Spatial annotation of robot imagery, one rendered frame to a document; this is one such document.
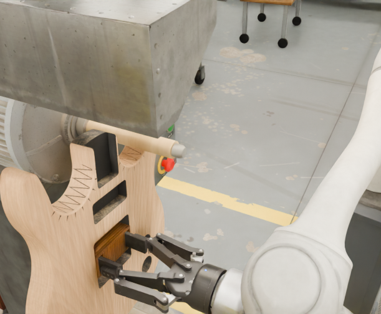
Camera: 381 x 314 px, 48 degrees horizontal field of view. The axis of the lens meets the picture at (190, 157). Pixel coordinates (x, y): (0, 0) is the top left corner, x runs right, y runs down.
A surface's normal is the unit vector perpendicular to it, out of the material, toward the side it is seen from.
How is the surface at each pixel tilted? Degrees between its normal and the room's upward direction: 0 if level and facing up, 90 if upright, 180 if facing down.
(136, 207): 88
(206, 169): 0
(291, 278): 34
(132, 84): 90
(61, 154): 95
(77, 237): 88
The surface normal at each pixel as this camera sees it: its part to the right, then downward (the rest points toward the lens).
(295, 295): -0.33, -0.44
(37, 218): 0.89, 0.22
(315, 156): -0.03, -0.81
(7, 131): -0.44, 0.23
